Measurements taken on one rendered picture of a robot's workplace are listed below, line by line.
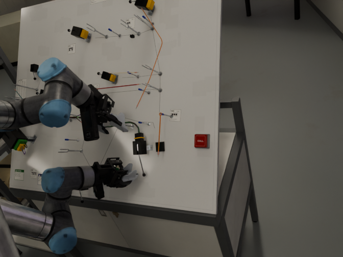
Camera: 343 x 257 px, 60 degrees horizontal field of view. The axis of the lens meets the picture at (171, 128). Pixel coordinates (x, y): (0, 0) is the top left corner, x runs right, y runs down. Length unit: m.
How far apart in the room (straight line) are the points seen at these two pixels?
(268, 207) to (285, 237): 0.26
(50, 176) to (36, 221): 0.14
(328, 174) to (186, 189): 1.51
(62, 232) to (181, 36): 0.87
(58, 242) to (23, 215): 0.12
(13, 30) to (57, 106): 6.94
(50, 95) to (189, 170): 0.63
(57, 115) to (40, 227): 0.31
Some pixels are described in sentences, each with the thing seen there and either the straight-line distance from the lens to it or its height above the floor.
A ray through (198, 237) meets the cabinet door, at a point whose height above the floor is 0.63.
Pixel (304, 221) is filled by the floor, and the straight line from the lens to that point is 2.23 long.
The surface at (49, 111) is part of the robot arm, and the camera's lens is 0.80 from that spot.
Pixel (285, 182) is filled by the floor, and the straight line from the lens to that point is 2.44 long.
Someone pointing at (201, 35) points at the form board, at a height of 1.40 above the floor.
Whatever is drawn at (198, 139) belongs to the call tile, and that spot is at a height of 1.10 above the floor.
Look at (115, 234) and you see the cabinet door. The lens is 1.75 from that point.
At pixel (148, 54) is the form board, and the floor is 1.36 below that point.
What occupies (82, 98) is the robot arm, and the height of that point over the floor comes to 1.45.
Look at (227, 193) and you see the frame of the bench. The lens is 1.34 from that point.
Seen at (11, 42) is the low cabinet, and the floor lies 0.54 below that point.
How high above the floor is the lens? 1.81
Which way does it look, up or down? 34 degrees down
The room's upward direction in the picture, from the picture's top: 18 degrees counter-clockwise
